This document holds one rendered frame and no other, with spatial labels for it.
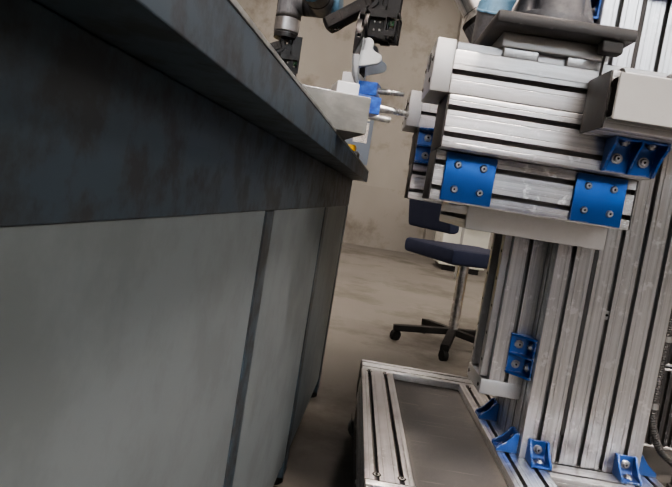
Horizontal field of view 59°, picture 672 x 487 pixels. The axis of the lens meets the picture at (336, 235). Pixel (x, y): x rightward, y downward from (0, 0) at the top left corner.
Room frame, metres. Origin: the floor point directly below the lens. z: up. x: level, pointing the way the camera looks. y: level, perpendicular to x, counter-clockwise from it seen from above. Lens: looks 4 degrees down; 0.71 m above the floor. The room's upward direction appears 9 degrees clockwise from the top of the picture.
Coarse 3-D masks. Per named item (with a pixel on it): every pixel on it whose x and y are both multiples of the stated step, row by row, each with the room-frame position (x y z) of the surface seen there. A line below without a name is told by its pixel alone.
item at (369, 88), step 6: (348, 72) 1.25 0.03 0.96; (342, 78) 1.25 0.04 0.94; (348, 78) 1.25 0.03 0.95; (360, 78) 1.26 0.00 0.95; (360, 84) 1.25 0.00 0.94; (366, 84) 1.24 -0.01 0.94; (372, 84) 1.24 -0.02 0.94; (378, 84) 1.25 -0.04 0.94; (360, 90) 1.25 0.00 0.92; (366, 90) 1.24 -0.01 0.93; (372, 90) 1.24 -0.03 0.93; (378, 90) 1.25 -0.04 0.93; (384, 90) 1.25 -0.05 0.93; (390, 90) 1.25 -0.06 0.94; (378, 96) 1.27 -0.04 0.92; (402, 96) 1.25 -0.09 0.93
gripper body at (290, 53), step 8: (280, 32) 1.77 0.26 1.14; (288, 32) 1.77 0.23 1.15; (288, 40) 1.79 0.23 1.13; (296, 40) 1.79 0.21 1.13; (288, 48) 1.79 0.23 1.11; (296, 48) 1.79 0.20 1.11; (280, 56) 1.77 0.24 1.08; (288, 56) 1.77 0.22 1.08; (296, 56) 1.77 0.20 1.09; (288, 64) 1.78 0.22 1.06; (296, 64) 1.82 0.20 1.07; (296, 72) 1.77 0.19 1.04
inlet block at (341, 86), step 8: (336, 88) 0.94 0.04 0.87; (344, 88) 0.95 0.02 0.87; (352, 88) 0.95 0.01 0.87; (368, 96) 0.96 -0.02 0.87; (376, 104) 0.96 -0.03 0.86; (376, 112) 0.96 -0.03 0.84; (384, 112) 0.98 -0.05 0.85; (392, 112) 0.98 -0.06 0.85; (400, 112) 0.99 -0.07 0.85; (408, 112) 0.99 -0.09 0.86
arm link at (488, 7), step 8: (480, 0) 1.56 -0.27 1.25; (488, 0) 1.53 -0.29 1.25; (496, 0) 1.52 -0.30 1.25; (504, 0) 1.52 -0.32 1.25; (512, 0) 1.52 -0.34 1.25; (480, 8) 1.55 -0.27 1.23; (488, 8) 1.53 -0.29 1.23; (496, 8) 1.52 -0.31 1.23; (504, 8) 1.51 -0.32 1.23; (480, 16) 1.55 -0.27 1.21; (488, 16) 1.53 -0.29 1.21; (480, 24) 1.54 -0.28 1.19; (480, 32) 1.54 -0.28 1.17; (472, 40) 1.57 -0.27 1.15
